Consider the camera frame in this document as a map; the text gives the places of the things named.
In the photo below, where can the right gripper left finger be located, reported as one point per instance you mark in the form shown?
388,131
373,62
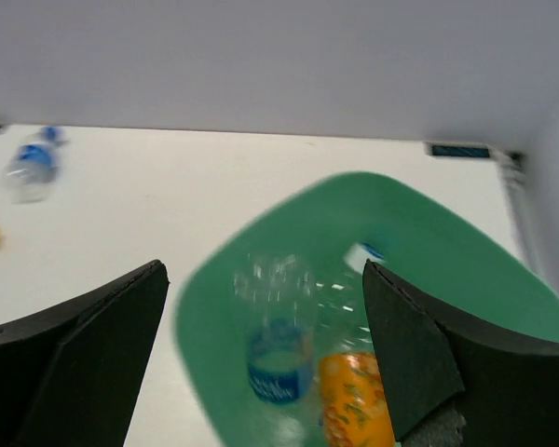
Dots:
70,375

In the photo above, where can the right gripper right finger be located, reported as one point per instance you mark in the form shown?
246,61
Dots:
452,379

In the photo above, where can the orange juice bottle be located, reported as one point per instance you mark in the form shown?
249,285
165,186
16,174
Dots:
354,405

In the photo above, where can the clear bottle white label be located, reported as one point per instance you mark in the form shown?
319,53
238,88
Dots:
342,324

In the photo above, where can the green plastic bin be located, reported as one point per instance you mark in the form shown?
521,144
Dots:
423,242

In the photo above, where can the clear bottle blue label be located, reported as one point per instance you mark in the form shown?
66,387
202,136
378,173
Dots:
275,311

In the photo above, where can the blue cap water bottle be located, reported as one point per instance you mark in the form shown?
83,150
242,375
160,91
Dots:
34,167

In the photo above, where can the right blue table sticker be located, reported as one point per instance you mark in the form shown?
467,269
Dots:
458,151

